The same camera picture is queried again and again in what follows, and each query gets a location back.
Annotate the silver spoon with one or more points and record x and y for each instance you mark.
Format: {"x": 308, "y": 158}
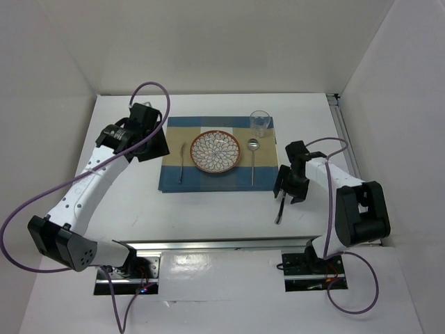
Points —
{"x": 252, "y": 145}

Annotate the clear drinking glass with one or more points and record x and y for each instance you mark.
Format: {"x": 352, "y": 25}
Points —
{"x": 259, "y": 122}

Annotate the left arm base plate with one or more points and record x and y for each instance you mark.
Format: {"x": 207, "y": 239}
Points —
{"x": 144, "y": 278}

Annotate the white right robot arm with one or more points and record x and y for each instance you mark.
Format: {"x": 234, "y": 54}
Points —
{"x": 357, "y": 211}

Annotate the right side aluminium rail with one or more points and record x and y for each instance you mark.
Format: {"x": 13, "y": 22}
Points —
{"x": 346, "y": 159}

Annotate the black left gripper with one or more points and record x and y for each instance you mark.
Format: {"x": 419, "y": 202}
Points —
{"x": 160, "y": 148}

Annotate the blue beige checked placemat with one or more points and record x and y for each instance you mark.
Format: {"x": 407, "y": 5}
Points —
{"x": 187, "y": 128}

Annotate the silver table knife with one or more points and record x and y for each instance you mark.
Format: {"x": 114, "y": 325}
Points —
{"x": 278, "y": 218}

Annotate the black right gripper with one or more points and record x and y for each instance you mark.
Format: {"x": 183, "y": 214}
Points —
{"x": 300, "y": 193}

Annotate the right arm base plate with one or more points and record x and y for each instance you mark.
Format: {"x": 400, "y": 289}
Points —
{"x": 301, "y": 274}

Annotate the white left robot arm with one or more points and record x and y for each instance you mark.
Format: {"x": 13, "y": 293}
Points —
{"x": 60, "y": 235}

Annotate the aluminium rail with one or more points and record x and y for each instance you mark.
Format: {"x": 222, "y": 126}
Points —
{"x": 213, "y": 244}
{"x": 346, "y": 159}

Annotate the silver fork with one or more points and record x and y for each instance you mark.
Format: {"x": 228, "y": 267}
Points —
{"x": 182, "y": 149}

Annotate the front aluminium rail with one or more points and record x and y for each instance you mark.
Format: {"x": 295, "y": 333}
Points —
{"x": 213, "y": 244}

